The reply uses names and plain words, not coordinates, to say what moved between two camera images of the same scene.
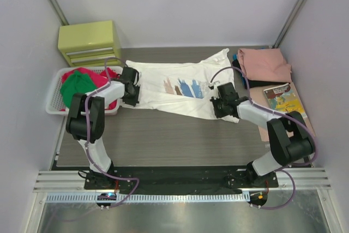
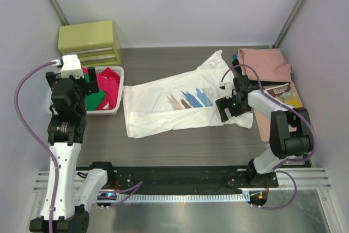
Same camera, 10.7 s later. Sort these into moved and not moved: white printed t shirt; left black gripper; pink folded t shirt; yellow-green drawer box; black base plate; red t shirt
Moved: white printed t shirt; left black gripper
Not moved: pink folded t shirt; black base plate; yellow-green drawer box; red t shirt
